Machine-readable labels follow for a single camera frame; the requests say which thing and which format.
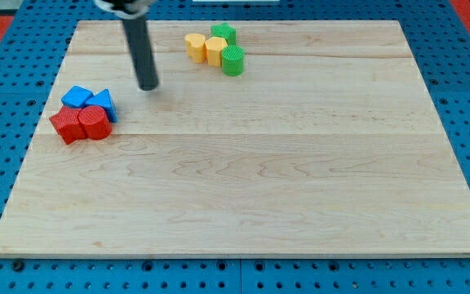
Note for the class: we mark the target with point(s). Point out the silver rod mount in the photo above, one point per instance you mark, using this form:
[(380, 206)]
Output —
[(125, 9)]

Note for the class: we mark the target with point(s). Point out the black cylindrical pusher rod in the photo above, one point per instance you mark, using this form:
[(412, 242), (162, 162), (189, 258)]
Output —
[(137, 36)]

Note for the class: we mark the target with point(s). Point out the yellow heart block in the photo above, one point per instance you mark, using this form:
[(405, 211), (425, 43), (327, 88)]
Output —
[(195, 47)]

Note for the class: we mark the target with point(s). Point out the blue triangle block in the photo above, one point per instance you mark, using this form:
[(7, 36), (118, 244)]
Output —
[(104, 100)]

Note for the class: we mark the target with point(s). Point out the yellow pentagon block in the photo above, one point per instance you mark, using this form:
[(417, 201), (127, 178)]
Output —
[(214, 47)]

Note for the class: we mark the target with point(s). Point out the green star block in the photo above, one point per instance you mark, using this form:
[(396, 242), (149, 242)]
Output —
[(226, 32)]

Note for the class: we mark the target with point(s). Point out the blue cube block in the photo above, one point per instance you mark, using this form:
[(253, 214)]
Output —
[(76, 97)]

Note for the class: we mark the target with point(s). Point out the green cylinder block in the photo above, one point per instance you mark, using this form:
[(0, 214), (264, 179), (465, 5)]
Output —
[(232, 60)]

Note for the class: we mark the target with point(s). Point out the red cylinder block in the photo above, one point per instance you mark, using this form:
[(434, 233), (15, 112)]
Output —
[(95, 122)]

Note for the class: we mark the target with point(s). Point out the red star block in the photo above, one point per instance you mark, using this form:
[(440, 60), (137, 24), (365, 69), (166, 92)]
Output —
[(67, 125)]

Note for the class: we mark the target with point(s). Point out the wooden board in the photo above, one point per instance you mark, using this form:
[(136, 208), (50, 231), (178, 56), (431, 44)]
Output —
[(327, 146)]

